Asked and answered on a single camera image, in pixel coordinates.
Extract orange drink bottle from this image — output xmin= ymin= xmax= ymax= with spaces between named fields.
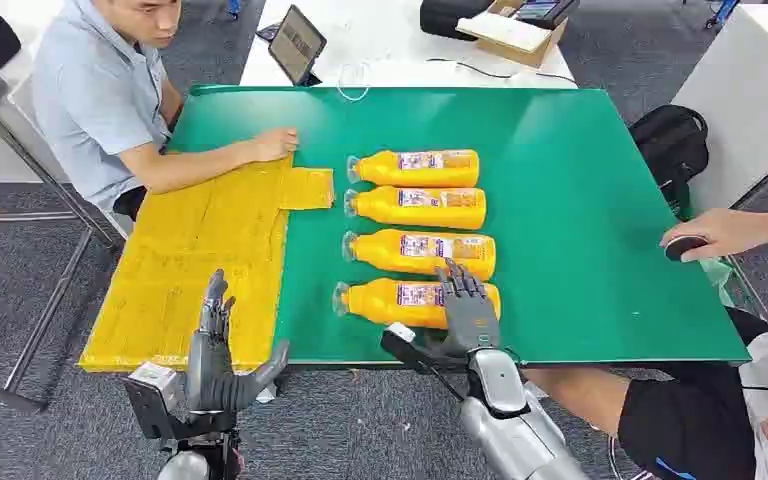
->
xmin=346 ymin=148 xmax=481 ymax=189
xmin=341 ymin=228 xmax=497 ymax=282
xmin=331 ymin=278 xmax=503 ymax=331
xmin=343 ymin=186 xmax=488 ymax=231

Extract green table mat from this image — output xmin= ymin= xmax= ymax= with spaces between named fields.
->
xmin=166 ymin=84 xmax=752 ymax=368

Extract black backpack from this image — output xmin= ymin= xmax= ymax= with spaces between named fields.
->
xmin=629 ymin=104 xmax=711 ymax=207

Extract person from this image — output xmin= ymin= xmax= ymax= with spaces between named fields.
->
xmin=660 ymin=207 xmax=768 ymax=264
xmin=523 ymin=307 xmax=768 ymax=480
xmin=31 ymin=0 xmax=300 ymax=222

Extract white side table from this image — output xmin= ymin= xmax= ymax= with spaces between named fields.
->
xmin=670 ymin=3 xmax=768 ymax=213

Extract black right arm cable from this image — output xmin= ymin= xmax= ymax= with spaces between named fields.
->
xmin=423 ymin=357 xmax=466 ymax=403

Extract black cable on white table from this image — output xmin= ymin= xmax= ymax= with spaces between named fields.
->
xmin=425 ymin=57 xmax=577 ymax=85

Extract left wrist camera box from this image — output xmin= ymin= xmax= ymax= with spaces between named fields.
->
xmin=122 ymin=360 xmax=190 ymax=442

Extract black bag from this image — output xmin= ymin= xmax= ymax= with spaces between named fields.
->
xmin=419 ymin=0 xmax=495 ymax=42

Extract translucent plastic bag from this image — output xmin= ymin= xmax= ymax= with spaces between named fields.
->
xmin=698 ymin=256 xmax=736 ymax=309

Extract black tablet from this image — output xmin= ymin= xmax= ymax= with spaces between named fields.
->
xmin=267 ymin=4 xmax=328 ymax=87

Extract cardboard box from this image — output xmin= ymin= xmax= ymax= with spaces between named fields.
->
xmin=455 ymin=0 xmax=569 ymax=70

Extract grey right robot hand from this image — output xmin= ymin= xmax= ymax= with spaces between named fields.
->
xmin=423 ymin=258 xmax=502 ymax=360

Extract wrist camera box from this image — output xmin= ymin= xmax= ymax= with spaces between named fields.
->
xmin=122 ymin=360 xmax=190 ymax=442
xmin=380 ymin=322 xmax=468 ymax=372

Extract yellow sheet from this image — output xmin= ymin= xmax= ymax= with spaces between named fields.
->
xmin=77 ymin=153 xmax=336 ymax=374

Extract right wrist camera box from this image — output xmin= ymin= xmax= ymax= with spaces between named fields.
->
xmin=380 ymin=322 xmax=468 ymax=372

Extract black device with screen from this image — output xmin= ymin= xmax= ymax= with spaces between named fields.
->
xmin=513 ymin=0 xmax=581 ymax=31

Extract chrome stool ring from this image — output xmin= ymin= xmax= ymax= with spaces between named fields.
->
xmin=605 ymin=433 xmax=654 ymax=480

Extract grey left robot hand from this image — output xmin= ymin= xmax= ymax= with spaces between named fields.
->
xmin=184 ymin=268 xmax=291 ymax=416

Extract black round object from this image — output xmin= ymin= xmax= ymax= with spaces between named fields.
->
xmin=663 ymin=235 xmax=710 ymax=263

